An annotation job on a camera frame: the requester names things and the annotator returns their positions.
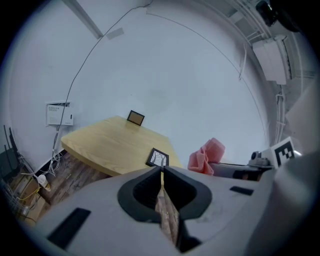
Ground bundle of white cables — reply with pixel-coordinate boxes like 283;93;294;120
17;147;66;178

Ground white plastic cup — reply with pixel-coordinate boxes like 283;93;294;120
37;174;52;192

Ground white wall panel box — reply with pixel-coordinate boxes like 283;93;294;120
45;100;74;128

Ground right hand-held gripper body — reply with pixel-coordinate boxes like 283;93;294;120
247;136;303;181

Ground pink cloth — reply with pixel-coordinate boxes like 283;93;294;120
188;137;226;176

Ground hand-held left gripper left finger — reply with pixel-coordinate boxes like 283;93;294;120
33;166;181;256

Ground white air conditioner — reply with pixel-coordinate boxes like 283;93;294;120
251;34;293;86

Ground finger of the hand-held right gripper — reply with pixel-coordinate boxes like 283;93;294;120
210;162;262;182

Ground black picture frame brown insert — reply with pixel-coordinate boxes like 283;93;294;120
126;109;146;127

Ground white wall pipes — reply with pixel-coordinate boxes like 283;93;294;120
272;84;286;147

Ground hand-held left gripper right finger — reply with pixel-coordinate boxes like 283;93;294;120
163;165;276;256

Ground cardboard box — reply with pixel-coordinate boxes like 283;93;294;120
6;172;51;221

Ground black picture frame tree print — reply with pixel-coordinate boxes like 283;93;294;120
145;147;170;168

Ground black router with antennas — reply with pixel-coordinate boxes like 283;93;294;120
0;124;21;180

